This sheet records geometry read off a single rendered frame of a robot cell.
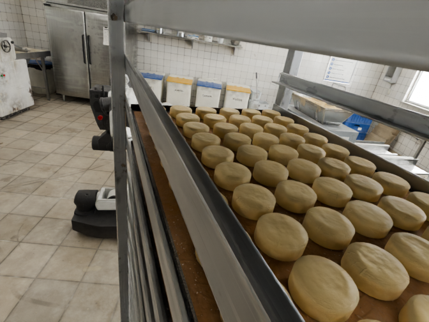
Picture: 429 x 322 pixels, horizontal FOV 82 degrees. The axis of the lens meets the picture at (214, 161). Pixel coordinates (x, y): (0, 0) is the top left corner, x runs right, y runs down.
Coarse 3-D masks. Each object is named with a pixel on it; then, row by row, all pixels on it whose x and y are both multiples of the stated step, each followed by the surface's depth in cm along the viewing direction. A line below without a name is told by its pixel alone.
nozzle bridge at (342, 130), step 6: (288, 108) 229; (294, 108) 233; (300, 114) 213; (312, 120) 201; (324, 126) 189; (330, 126) 191; (336, 126) 194; (342, 126) 197; (336, 132) 185; (342, 132) 186; (348, 132) 187; (354, 132) 188; (348, 138) 189; (354, 138) 190
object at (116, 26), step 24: (120, 0) 46; (120, 24) 48; (120, 48) 50; (120, 72) 52; (120, 96) 54; (120, 120) 57; (120, 144) 60; (120, 168) 62; (120, 192) 66; (120, 216) 69; (120, 240) 73; (120, 264) 78; (120, 288) 82; (120, 312) 89
